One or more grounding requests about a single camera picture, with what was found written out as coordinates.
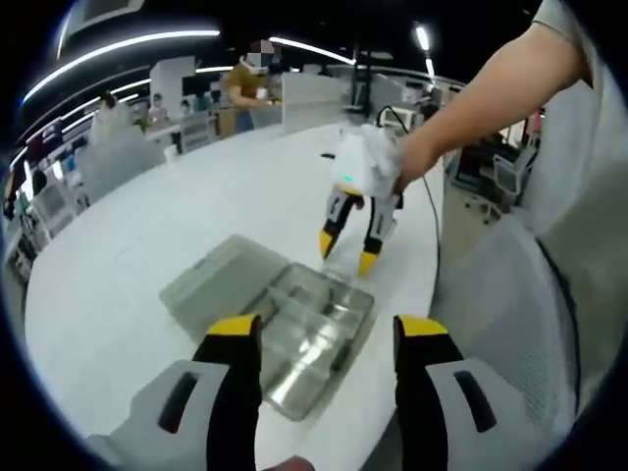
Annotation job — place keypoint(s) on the person's left hand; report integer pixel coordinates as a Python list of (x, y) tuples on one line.
[(294, 465)]

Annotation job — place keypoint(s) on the white paper cup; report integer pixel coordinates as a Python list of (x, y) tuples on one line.
[(170, 157)]

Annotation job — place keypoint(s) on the grey transparent guide fixture box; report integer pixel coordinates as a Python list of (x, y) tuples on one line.
[(314, 333)]

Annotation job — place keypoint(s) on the white desk partition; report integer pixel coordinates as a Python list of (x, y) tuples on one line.
[(311, 103)]

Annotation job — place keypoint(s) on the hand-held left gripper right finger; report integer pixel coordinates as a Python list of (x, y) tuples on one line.
[(417, 402)]

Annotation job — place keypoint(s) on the white garment on mannequin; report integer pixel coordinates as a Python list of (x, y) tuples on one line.
[(112, 122)]

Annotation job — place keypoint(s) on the frosted desk partition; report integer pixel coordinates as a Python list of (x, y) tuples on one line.
[(120, 164)]

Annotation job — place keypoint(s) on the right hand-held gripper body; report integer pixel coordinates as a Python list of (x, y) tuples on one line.
[(358, 167)]

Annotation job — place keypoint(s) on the black metal stand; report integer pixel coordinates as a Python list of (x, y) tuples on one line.
[(362, 83)]

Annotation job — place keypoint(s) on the person's white shirt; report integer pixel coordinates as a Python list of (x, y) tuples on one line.
[(589, 172)]

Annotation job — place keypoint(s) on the white slatted chair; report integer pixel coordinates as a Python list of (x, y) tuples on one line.
[(196, 132)]

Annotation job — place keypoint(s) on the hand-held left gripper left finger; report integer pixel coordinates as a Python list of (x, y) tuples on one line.
[(235, 392)]

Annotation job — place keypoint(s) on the white swivel office chair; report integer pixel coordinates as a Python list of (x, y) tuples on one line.
[(512, 172)]

